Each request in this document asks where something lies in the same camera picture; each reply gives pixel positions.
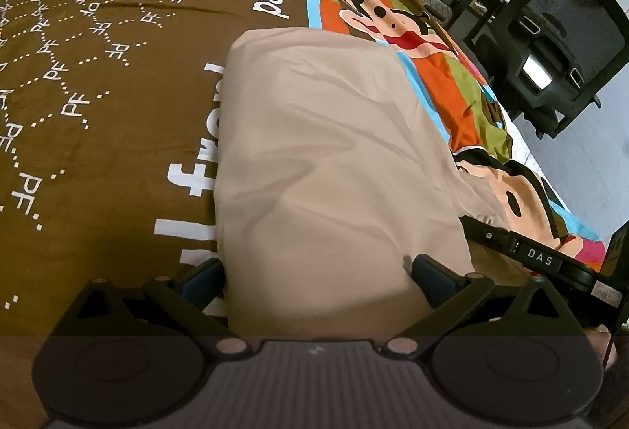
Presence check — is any beige Champion hooded jacket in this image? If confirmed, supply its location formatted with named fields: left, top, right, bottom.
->
left=214, top=28, right=528, bottom=339

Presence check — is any brown cartoon monkey bedsheet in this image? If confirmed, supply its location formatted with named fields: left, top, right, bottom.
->
left=1, top=0, right=605, bottom=339

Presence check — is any black mesh office chair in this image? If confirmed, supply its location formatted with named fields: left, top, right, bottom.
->
left=466, top=0, right=628, bottom=138

